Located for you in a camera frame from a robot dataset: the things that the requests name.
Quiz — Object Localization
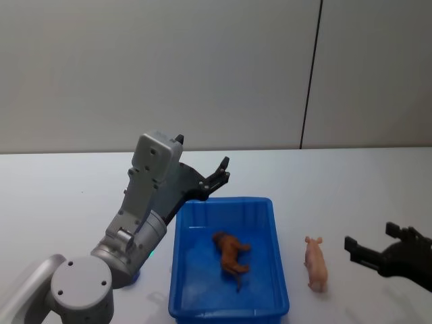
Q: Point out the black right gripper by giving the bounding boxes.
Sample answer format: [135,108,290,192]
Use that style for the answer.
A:
[344,221,432,293]

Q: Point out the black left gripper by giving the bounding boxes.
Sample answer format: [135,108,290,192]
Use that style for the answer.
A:
[160,134,232,227]

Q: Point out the pink toy pig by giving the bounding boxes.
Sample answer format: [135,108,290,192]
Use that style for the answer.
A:
[304,235,329,294]

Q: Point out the brown toy animal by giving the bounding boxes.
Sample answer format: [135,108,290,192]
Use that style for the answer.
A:
[211,231,252,294]

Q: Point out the blue plastic bin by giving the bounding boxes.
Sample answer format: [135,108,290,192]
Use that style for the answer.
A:
[167,196,291,321]

